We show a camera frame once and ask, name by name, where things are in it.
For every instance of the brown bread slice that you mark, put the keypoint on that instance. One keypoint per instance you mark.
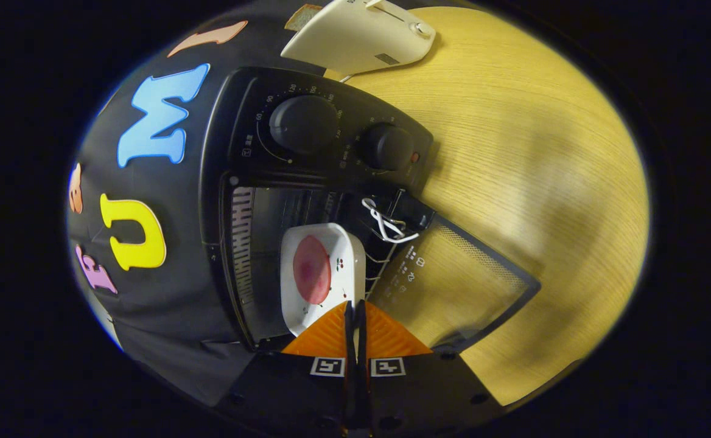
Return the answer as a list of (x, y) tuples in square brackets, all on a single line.
[(304, 15)]

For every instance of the black toaster oven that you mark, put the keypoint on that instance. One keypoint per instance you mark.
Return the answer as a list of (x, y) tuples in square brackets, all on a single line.
[(240, 121)]

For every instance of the pink round food slice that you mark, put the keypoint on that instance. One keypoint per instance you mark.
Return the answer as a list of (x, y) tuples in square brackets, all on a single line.
[(311, 271)]

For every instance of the white square plate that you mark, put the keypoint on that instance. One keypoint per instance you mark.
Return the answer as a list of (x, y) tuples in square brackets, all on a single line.
[(343, 249)]

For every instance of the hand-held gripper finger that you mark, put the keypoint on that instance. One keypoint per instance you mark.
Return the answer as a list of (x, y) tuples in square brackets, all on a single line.
[(349, 340), (361, 340)]

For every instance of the white pop-up toaster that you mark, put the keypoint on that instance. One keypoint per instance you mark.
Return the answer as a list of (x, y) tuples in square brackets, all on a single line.
[(355, 42)]

